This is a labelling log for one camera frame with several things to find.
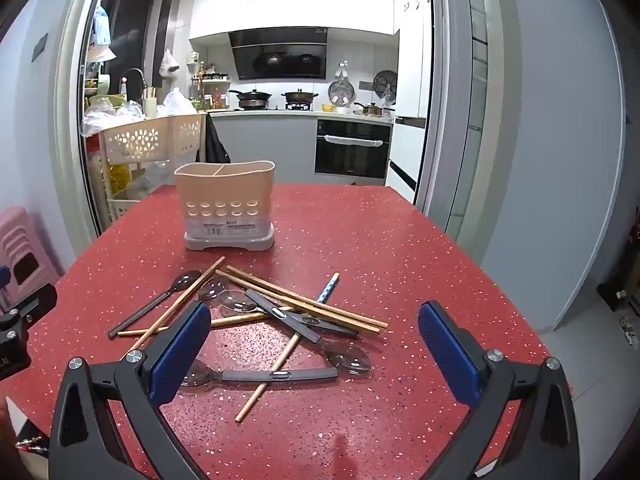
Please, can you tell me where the black built-in oven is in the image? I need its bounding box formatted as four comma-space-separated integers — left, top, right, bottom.
315, 120, 392, 186

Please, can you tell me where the black wok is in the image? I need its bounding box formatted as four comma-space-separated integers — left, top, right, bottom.
229, 89, 273, 109

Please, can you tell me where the clear crumpled plastic bag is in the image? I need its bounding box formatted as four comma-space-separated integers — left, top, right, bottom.
80, 100, 146, 136

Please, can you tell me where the white spice rack with bottles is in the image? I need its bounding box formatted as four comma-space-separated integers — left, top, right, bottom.
190, 62, 232, 111

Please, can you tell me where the clear spoon with dark handle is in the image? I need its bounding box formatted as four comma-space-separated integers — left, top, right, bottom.
179, 359, 340, 392
219, 289, 360, 337
108, 270, 204, 339
244, 289, 374, 377
199, 278, 232, 305

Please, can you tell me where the grey door frame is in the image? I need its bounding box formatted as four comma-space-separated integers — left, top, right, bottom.
52, 0, 123, 238

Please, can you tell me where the blue patterned chopstick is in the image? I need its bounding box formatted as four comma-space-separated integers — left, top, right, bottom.
315, 272, 341, 305

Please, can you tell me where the black round multi-well pan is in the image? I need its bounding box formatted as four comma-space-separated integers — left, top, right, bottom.
374, 70, 398, 100

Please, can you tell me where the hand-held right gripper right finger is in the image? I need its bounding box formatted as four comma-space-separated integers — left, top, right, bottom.
417, 301, 581, 480

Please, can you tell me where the grey sliding door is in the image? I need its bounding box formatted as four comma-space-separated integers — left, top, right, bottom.
427, 0, 501, 241

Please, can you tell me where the beige perforated storage cart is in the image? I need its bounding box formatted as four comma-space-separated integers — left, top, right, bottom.
97, 112, 208, 221

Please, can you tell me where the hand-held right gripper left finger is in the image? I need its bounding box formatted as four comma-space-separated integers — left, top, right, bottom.
47, 301, 213, 480

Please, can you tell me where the blue white hanging bag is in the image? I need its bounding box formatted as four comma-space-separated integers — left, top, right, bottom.
92, 5, 113, 48

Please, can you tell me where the white plastic bag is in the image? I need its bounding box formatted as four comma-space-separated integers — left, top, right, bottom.
157, 87, 198, 118

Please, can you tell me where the white refrigerator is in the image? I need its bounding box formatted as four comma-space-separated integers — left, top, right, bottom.
385, 0, 436, 206

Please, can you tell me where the dark pot with lid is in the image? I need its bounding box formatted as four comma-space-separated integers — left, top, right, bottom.
281, 88, 319, 106

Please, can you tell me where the gas stove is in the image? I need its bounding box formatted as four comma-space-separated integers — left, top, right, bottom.
235, 102, 316, 111

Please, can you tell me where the white upper cabinet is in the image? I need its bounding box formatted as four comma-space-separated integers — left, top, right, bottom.
189, 0, 401, 41

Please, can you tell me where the yellow cooking oil bottle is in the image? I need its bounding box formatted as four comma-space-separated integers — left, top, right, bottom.
109, 162, 132, 196

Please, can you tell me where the dark window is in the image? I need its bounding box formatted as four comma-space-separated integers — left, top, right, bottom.
102, 0, 153, 91

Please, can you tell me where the pink plastic stool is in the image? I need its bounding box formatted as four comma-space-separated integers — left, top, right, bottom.
0, 206, 63, 306

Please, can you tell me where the black range hood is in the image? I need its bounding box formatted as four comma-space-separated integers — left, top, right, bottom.
228, 26, 328, 82

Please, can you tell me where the black kitchen faucet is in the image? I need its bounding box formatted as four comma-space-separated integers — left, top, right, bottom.
120, 67, 147, 106

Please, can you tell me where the grey lower cabinet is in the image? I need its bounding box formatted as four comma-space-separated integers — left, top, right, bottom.
207, 112, 321, 186

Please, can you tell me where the round perforated steamer tray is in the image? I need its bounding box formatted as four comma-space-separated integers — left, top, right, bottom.
328, 80, 356, 108

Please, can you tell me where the white oven handle cover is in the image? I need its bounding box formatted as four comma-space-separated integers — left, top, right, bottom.
324, 135, 383, 150

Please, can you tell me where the beige plastic utensil holder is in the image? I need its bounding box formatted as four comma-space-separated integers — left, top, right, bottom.
174, 160, 277, 251

